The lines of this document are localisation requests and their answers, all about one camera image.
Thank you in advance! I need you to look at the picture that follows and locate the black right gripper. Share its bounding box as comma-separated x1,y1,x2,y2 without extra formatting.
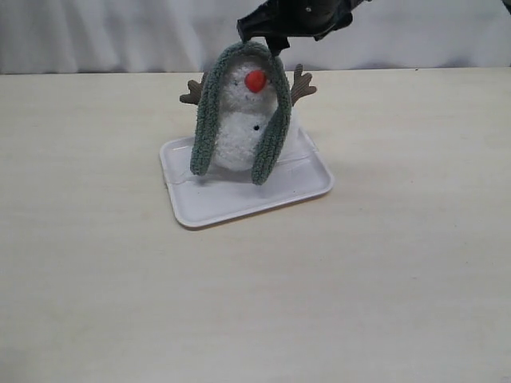
237,0,363,54

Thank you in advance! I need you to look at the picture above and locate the green knitted scarf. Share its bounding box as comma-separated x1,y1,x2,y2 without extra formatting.
190,41,292,185

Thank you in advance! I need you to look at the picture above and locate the white plush snowman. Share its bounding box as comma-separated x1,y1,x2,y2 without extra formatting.
180,56,317,172

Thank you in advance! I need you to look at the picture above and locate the white plastic tray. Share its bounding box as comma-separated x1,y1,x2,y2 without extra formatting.
160,129,335,229

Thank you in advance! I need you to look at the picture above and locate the white curtain backdrop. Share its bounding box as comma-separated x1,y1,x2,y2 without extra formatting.
1,1,510,74

